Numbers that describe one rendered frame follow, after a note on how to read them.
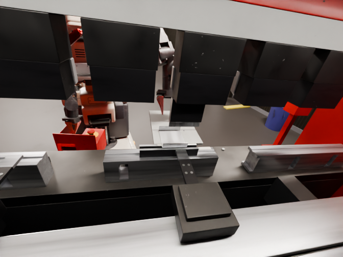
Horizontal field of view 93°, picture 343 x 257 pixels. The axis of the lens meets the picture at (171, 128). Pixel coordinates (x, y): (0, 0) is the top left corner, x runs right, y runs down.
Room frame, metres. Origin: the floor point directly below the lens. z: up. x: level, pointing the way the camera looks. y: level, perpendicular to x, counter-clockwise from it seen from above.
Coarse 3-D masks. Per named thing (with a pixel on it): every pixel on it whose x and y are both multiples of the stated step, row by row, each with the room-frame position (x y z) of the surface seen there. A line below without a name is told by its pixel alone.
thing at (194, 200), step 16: (192, 176) 0.31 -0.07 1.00; (176, 192) 0.24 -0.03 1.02; (192, 192) 0.24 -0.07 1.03; (208, 192) 0.24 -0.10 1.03; (176, 208) 0.21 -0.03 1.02; (192, 208) 0.20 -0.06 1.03; (208, 208) 0.21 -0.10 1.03; (224, 208) 0.21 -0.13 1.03; (192, 224) 0.17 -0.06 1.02; (208, 224) 0.18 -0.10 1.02; (224, 224) 0.18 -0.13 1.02; (192, 240) 0.16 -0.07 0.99
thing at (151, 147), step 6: (150, 144) 0.44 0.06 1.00; (156, 144) 0.44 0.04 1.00; (144, 150) 0.40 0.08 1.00; (150, 150) 0.41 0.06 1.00; (156, 150) 0.41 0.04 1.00; (162, 150) 0.42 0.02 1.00; (168, 150) 0.42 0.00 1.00; (174, 150) 0.43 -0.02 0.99; (186, 150) 0.44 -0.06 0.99; (192, 150) 0.44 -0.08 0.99; (144, 156) 0.40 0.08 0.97; (150, 156) 0.41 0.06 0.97; (156, 156) 0.41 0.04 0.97; (162, 156) 0.42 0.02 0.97; (168, 156) 0.42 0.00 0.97
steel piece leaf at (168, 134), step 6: (162, 126) 0.53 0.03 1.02; (162, 132) 0.52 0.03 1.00; (168, 132) 0.52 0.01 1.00; (174, 132) 0.53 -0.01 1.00; (180, 132) 0.53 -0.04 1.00; (162, 138) 0.48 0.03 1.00; (168, 138) 0.48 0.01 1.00; (174, 138) 0.49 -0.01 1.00; (180, 138) 0.49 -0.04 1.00; (162, 144) 0.44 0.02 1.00
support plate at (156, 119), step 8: (152, 112) 0.68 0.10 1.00; (160, 112) 0.69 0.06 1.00; (168, 112) 0.70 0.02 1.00; (152, 120) 0.60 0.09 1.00; (160, 120) 0.61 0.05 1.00; (168, 120) 0.62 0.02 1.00; (152, 128) 0.54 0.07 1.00; (184, 128) 0.57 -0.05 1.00; (192, 128) 0.58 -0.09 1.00; (184, 136) 0.51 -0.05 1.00; (192, 136) 0.52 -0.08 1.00; (200, 144) 0.48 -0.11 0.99
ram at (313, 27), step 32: (0, 0) 0.32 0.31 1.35; (32, 0) 0.33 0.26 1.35; (64, 0) 0.34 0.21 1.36; (96, 0) 0.36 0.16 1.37; (128, 0) 0.37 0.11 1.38; (160, 0) 0.38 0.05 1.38; (192, 0) 0.40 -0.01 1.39; (224, 0) 0.41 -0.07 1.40; (256, 0) 0.43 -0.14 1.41; (288, 0) 0.45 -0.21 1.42; (320, 0) 0.47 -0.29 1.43; (224, 32) 0.42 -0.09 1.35; (256, 32) 0.44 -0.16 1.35; (288, 32) 0.46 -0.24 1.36; (320, 32) 0.48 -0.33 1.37
